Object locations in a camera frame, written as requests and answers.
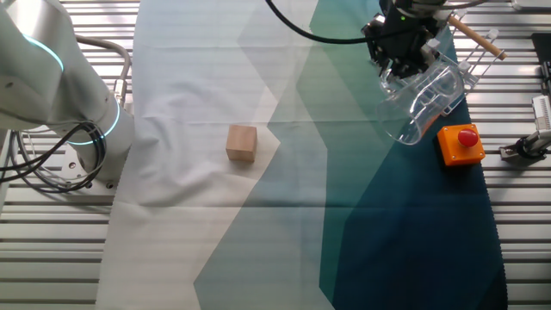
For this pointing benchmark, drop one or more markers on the wooden cube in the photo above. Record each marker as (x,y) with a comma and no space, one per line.
(241,144)

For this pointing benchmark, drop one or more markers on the wooden rack rod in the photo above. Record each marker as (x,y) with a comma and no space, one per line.
(478,39)

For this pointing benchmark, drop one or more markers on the metal base mounting plate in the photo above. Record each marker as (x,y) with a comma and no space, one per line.
(71,165)

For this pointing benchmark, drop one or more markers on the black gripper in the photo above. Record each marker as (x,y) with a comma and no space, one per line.
(404,36)

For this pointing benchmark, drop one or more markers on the blue green white tablecloth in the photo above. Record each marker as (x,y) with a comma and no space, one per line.
(193,86)

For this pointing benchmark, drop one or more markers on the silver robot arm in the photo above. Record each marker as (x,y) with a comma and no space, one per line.
(51,86)

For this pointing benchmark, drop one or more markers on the orange emergency stop button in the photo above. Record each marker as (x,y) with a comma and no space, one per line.
(458,148)

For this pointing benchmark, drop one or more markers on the clear glass mug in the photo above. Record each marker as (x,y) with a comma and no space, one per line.
(413,116)

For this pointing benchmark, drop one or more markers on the silver finned camera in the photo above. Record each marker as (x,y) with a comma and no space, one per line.
(542,112)

